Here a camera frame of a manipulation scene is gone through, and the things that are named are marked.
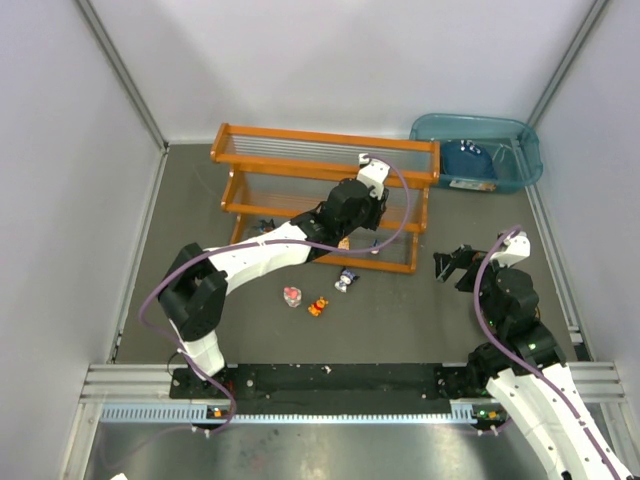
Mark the orange rabbit toy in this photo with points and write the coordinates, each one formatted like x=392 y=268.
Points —
x=344 y=244

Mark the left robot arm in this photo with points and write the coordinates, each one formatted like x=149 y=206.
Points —
x=193 y=301

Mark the aluminium frame rail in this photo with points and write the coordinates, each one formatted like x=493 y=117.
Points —
x=135 y=383

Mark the teal plastic bin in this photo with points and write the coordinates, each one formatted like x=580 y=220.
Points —
x=513 y=145

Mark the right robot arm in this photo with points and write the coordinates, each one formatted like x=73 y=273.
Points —
x=523 y=367

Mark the grey slotted cable duct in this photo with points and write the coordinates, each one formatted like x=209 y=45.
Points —
x=178 y=412

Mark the black white Kuromi toy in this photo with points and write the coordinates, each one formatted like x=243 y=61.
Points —
x=345 y=279

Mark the blue donkey toy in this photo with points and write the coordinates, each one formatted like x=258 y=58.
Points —
x=375 y=247

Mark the black and yellow toy figure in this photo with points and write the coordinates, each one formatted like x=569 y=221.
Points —
x=264 y=226

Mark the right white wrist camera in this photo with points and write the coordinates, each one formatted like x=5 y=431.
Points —
x=514 y=249

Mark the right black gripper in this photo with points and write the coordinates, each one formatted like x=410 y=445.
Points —
x=463 y=264

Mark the orange wooden shelf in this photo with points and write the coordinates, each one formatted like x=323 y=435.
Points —
x=315 y=156

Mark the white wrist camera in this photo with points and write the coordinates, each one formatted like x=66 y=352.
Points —
x=373 y=174
x=514 y=249

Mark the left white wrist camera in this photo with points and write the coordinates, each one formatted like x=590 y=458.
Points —
x=373 y=174

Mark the pink heart flower toy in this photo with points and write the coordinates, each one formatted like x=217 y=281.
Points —
x=292 y=296

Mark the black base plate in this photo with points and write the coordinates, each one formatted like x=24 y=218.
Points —
x=348 y=388

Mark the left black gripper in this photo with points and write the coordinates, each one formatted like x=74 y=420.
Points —
x=378 y=211

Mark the yellow bear toy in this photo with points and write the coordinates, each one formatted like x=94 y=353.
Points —
x=318 y=306

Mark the dark blue cap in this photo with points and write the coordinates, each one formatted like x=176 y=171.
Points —
x=464 y=158

